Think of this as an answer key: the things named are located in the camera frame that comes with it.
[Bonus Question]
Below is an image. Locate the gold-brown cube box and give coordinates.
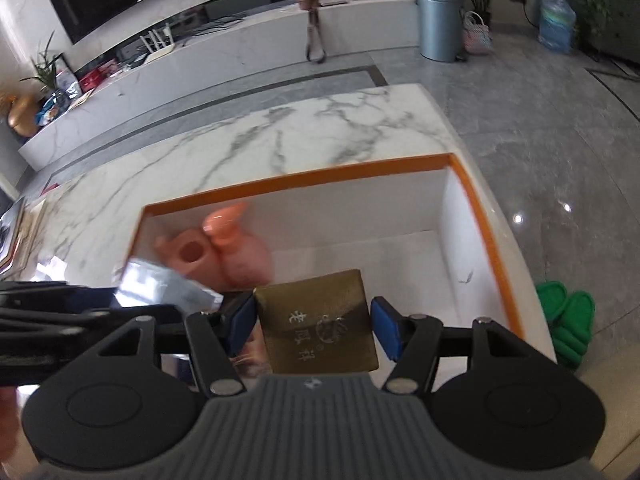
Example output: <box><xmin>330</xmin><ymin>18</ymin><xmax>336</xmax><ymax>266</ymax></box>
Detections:
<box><xmin>252</xmin><ymin>269</ymin><xmax>379</xmax><ymax>376</ymax></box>

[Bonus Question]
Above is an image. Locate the white packet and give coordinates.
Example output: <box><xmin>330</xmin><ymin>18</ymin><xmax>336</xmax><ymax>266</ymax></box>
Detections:
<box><xmin>55</xmin><ymin>67</ymin><xmax>81</xmax><ymax>98</ymax></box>

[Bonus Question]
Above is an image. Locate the pink pump bottle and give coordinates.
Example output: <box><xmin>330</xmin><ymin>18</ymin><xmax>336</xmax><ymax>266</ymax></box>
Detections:
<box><xmin>201</xmin><ymin>203</ymin><xmax>273</xmax><ymax>288</ymax></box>

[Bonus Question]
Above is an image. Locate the blue water jug with pump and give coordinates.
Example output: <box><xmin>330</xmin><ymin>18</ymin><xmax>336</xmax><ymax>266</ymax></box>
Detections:
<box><xmin>537</xmin><ymin>0</ymin><xmax>577</xmax><ymax>55</ymax></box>

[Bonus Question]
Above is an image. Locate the green plant in glass vase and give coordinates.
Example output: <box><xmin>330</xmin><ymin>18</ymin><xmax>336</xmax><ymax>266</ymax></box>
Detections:
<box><xmin>20</xmin><ymin>30</ymin><xmax>68</xmax><ymax>96</ymax></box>

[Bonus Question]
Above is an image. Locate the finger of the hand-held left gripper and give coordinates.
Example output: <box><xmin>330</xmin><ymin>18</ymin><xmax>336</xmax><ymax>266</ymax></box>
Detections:
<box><xmin>0</xmin><ymin>280</ymin><xmax>121</xmax><ymax>311</ymax></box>
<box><xmin>0</xmin><ymin>309</ymin><xmax>134</xmax><ymax>342</ymax></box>

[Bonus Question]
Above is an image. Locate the black notebook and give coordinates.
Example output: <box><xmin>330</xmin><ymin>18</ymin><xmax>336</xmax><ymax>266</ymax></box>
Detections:
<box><xmin>0</xmin><ymin>197</ymin><xmax>26</xmax><ymax>266</ymax></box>

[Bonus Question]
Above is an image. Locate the white marble TV console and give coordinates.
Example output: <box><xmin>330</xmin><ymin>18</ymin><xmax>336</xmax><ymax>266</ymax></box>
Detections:
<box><xmin>19</xmin><ymin>0</ymin><xmax>421</xmax><ymax>171</ymax></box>

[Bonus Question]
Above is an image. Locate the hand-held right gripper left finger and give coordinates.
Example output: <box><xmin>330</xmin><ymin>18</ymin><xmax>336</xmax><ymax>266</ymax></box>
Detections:
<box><xmin>89</xmin><ymin>290</ymin><xmax>258</xmax><ymax>397</ymax></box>

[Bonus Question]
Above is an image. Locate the grey pedal trash can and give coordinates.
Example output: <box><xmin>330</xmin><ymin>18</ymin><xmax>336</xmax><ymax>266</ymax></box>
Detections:
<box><xmin>416</xmin><ymin>0</ymin><xmax>468</xmax><ymax>63</ymax></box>

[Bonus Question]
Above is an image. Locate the white router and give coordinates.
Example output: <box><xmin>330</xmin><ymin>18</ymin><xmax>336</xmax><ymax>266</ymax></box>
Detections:
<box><xmin>139</xmin><ymin>24</ymin><xmax>176</xmax><ymax>56</ymax></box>

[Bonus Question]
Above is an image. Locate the green slipper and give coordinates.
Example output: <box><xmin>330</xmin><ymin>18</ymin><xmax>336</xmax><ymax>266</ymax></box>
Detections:
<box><xmin>549</xmin><ymin>291</ymin><xmax>597</xmax><ymax>368</ymax></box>
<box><xmin>536</xmin><ymin>280</ymin><xmax>570</xmax><ymax>321</ymax></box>

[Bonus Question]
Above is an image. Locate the orange-rimmed white box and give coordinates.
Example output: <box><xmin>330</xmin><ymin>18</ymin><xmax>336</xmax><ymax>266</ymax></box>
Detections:
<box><xmin>125</xmin><ymin>152</ymin><xmax>526</xmax><ymax>376</ymax></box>

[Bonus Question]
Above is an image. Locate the woven basket bag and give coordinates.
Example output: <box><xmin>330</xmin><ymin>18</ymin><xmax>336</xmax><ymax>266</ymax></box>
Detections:
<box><xmin>462</xmin><ymin>10</ymin><xmax>493</xmax><ymax>56</ymax></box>

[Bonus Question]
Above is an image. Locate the red box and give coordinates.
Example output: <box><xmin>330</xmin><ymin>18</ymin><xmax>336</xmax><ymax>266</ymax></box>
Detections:
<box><xmin>80</xmin><ymin>67</ymin><xmax>106</xmax><ymax>92</ymax></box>

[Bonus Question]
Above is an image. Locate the blue snack packet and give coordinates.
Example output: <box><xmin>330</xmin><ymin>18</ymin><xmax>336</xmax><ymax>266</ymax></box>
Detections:
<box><xmin>35</xmin><ymin>92</ymin><xmax>66</xmax><ymax>126</ymax></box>

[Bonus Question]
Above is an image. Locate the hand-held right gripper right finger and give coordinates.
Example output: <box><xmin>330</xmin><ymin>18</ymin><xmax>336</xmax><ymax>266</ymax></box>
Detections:
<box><xmin>369</xmin><ymin>296</ymin><xmax>532</xmax><ymax>395</ymax></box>

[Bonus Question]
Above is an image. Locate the small silver box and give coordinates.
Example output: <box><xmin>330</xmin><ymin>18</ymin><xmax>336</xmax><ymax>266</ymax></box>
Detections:
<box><xmin>114</xmin><ymin>258</ymin><xmax>224</xmax><ymax>312</ymax></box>

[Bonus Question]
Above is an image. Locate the gold vase with dried flowers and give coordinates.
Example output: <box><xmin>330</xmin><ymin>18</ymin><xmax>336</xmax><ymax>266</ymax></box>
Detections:
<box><xmin>0</xmin><ymin>90</ymin><xmax>40</xmax><ymax>138</ymax></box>

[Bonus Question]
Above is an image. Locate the grey dresser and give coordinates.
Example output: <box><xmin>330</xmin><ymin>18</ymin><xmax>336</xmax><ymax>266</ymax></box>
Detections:
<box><xmin>590</xmin><ymin>0</ymin><xmax>640</xmax><ymax>66</ymax></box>

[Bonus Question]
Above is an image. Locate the pink plastic cup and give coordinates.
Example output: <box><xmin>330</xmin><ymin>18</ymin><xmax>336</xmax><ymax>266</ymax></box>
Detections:
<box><xmin>154</xmin><ymin>227</ymin><xmax>226</xmax><ymax>291</ymax></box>

